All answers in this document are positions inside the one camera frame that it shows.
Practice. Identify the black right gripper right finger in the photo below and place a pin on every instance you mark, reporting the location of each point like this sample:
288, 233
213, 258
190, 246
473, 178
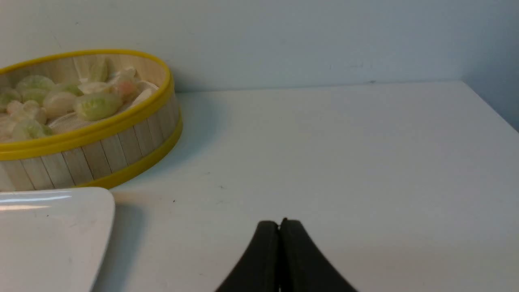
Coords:
304, 268

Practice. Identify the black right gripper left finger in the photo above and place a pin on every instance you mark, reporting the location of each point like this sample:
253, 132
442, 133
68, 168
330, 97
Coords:
256, 270

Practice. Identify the white pinkish dumpling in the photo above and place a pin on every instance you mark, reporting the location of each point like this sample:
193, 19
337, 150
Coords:
126, 89

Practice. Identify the white square plate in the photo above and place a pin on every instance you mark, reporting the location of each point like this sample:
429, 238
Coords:
54, 240

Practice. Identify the yellow rimmed bamboo steamer basket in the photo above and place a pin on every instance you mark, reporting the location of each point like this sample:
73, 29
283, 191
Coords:
107, 153

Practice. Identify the green dumpling centre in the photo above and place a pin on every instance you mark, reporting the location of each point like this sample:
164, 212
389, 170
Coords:
97, 106

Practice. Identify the green dumpling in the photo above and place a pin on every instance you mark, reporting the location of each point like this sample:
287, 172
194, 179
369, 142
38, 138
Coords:
35, 82
97, 106

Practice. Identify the white dumpling centre top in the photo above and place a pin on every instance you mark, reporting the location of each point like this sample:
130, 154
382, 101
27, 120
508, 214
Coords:
94, 87

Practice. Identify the green dumpling left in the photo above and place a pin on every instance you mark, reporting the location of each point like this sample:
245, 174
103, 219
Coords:
35, 82

